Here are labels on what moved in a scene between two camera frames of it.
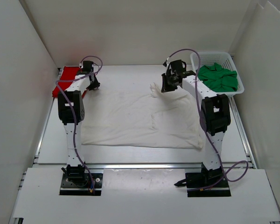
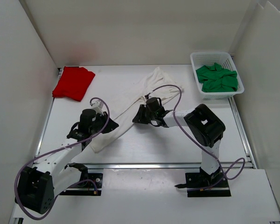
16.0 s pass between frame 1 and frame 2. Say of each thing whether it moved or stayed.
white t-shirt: moved
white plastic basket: stayed
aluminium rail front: stayed
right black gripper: moved
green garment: stayed
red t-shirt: stayed
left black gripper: moved
